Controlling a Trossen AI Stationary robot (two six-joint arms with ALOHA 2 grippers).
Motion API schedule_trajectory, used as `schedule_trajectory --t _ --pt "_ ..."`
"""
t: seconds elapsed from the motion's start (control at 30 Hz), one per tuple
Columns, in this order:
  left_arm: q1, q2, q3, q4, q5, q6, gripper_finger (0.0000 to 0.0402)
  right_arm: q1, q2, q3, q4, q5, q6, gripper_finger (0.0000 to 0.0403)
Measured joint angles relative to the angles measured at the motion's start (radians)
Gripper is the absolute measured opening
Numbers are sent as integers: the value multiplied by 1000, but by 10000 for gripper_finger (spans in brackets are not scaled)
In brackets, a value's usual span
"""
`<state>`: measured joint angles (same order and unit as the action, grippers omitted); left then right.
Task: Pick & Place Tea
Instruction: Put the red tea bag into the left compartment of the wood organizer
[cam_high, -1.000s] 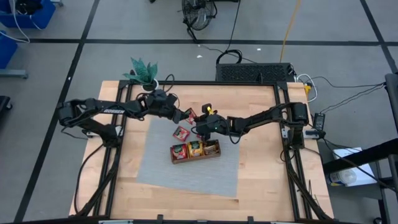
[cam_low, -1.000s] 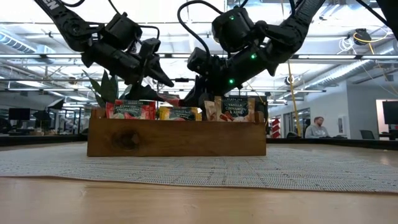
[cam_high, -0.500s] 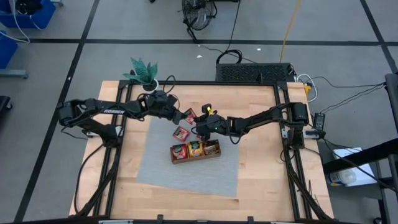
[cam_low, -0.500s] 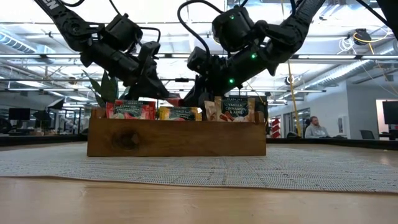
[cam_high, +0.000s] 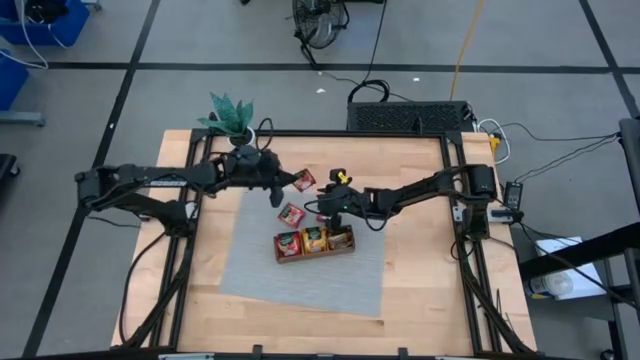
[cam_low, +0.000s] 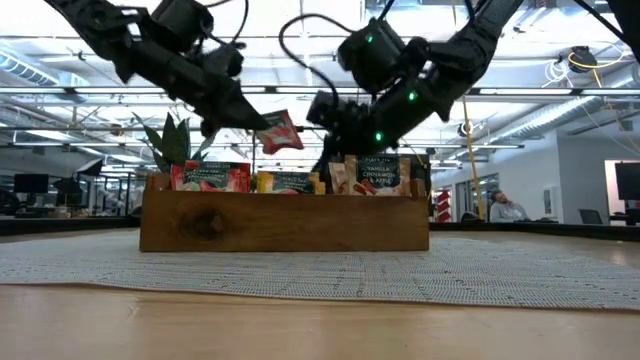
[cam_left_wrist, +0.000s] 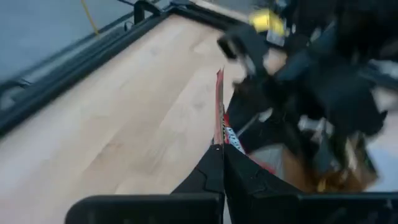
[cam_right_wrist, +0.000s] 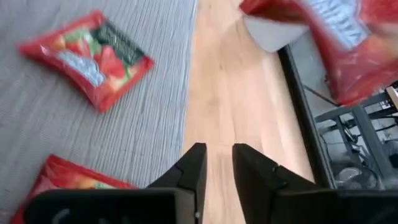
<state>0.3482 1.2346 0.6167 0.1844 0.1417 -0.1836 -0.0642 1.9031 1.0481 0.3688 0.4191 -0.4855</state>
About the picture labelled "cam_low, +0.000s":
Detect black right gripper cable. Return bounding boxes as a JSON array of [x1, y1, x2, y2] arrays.
[[277, 13, 357, 107]]

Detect snake plant in white pot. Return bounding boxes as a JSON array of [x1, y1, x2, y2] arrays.
[[132, 112, 217, 175]]

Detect black ceiling cable reel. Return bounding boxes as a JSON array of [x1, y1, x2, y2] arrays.
[[568, 45, 599, 74]]

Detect grey woven mat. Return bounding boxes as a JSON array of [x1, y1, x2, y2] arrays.
[[0, 229, 640, 311]]

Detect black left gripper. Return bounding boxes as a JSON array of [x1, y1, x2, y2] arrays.
[[117, 37, 271, 140]]

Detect yellow hanging cable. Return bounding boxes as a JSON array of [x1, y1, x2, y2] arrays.
[[460, 94, 487, 221]]

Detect beige tea packet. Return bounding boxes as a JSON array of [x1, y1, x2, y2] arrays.
[[328, 161, 351, 196], [344, 154, 413, 197]]

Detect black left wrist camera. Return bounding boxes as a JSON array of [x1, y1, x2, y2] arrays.
[[149, 0, 217, 52]]

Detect person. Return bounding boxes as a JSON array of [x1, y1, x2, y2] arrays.
[[488, 188, 532, 224]]

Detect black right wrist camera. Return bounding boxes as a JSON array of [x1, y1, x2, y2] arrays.
[[337, 17, 407, 95]]

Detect wooden three-compartment tray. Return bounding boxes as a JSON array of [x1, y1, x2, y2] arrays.
[[139, 172, 431, 253]]

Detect red tea packet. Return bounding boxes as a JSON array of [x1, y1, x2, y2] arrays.
[[254, 109, 305, 156], [169, 163, 187, 192], [182, 160, 252, 194]]

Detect orange tea packet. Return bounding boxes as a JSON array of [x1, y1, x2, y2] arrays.
[[255, 170, 326, 196]]

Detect silver ventilation duct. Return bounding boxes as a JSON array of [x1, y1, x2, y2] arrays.
[[492, 94, 609, 146]]

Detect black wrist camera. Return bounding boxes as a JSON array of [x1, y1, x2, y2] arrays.
[[149, 0, 217, 52], [337, 17, 407, 95]]

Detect ceiling strip light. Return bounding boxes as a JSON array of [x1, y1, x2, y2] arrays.
[[0, 85, 640, 97]]

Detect black aluminium table frame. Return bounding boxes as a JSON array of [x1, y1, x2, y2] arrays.
[[0, 215, 640, 239]]

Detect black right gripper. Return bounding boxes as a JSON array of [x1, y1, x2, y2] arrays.
[[305, 74, 451, 194]]

